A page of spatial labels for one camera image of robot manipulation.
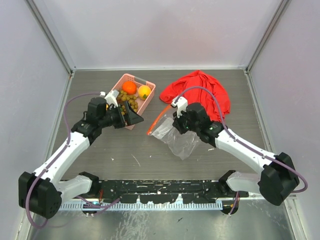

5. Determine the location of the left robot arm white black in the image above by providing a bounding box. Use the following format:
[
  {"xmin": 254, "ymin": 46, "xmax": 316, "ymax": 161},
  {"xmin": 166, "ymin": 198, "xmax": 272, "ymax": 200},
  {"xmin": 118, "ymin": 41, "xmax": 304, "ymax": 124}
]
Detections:
[{"xmin": 18, "ymin": 97, "xmax": 144, "ymax": 220}]

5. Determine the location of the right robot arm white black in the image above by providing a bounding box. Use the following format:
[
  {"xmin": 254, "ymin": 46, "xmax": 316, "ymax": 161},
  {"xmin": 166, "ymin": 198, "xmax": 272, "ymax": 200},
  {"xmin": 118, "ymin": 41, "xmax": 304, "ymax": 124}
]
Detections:
[{"xmin": 171, "ymin": 99, "xmax": 300, "ymax": 206}]

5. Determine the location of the yellow orange peach fruit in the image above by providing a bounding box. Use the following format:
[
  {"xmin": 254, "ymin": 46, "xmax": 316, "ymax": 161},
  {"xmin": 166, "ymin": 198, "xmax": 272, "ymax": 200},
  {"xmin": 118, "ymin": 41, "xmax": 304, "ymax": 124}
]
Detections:
[{"xmin": 138, "ymin": 85, "xmax": 152, "ymax": 101}]

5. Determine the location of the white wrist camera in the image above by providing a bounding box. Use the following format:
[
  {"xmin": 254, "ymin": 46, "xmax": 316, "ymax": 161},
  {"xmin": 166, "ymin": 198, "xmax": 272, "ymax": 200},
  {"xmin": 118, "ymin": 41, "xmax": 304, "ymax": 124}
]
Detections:
[
  {"xmin": 99, "ymin": 89, "xmax": 119, "ymax": 108},
  {"xmin": 171, "ymin": 96, "xmax": 188, "ymax": 118}
]

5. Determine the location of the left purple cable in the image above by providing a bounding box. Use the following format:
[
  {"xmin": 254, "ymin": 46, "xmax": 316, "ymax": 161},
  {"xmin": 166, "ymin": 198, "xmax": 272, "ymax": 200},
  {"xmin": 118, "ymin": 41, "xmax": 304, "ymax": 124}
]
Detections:
[{"xmin": 26, "ymin": 91, "xmax": 120, "ymax": 228}]

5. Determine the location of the red cloth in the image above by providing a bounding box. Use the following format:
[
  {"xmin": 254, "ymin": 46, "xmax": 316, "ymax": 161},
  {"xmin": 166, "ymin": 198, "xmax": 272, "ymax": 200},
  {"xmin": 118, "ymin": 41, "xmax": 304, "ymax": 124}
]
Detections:
[{"xmin": 159, "ymin": 70, "xmax": 231, "ymax": 122}]

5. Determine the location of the white slotted cable duct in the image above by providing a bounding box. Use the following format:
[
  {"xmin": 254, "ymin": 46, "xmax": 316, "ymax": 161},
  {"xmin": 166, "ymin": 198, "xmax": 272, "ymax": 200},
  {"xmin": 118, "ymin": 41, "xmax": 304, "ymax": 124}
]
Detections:
[{"xmin": 60, "ymin": 200, "xmax": 223, "ymax": 211}]

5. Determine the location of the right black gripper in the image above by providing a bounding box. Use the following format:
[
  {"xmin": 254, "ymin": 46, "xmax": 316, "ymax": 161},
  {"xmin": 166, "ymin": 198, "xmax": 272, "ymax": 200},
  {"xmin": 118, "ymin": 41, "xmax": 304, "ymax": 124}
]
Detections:
[{"xmin": 172, "ymin": 107, "xmax": 200, "ymax": 135}]

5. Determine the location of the pink plastic basket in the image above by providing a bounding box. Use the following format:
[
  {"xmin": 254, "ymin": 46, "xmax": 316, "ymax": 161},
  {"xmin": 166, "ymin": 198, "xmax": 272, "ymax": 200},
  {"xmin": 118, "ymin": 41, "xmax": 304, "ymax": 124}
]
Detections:
[{"xmin": 112, "ymin": 73, "xmax": 156, "ymax": 116}]

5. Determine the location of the clear zip top bag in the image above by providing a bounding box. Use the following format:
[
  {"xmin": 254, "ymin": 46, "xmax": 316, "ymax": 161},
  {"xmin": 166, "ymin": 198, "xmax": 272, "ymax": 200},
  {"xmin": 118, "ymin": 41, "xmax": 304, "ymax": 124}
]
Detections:
[{"xmin": 147, "ymin": 105, "xmax": 200, "ymax": 160}]

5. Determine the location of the orange tangerine fruit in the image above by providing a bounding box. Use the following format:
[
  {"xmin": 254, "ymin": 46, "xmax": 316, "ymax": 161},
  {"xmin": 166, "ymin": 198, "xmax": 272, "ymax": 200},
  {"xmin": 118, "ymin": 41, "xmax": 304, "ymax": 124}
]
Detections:
[{"xmin": 121, "ymin": 81, "xmax": 137, "ymax": 95}]

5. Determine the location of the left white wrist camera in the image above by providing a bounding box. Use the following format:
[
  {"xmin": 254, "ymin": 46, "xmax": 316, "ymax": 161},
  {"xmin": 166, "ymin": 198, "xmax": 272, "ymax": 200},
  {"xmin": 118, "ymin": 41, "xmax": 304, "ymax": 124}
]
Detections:
[{"xmin": 99, "ymin": 89, "xmax": 119, "ymax": 108}]

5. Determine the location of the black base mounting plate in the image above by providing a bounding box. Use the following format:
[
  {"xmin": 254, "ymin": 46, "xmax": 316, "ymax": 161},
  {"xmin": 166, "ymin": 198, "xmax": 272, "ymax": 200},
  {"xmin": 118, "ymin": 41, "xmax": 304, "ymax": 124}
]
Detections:
[{"xmin": 95, "ymin": 180, "xmax": 236, "ymax": 204}]

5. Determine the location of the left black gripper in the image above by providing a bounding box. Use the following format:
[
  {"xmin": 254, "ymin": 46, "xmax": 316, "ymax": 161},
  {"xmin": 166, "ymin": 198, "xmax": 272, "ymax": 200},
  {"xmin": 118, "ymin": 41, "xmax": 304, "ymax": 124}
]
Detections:
[{"xmin": 99, "ymin": 100, "xmax": 143, "ymax": 129}]

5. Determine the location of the brown longan bunch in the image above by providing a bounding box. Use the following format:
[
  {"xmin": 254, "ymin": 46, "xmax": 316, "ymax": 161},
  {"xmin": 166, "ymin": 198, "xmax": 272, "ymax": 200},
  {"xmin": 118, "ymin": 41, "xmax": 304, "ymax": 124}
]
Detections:
[{"xmin": 116, "ymin": 90, "xmax": 139, "ymax": 115}]

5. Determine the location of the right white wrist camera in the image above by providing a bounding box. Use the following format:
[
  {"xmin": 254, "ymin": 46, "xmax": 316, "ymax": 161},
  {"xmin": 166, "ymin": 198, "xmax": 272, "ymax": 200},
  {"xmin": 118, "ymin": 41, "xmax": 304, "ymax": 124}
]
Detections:
[{"xmin": 171, "ymin": 96, "xmax": 188, "ymax": 118}]

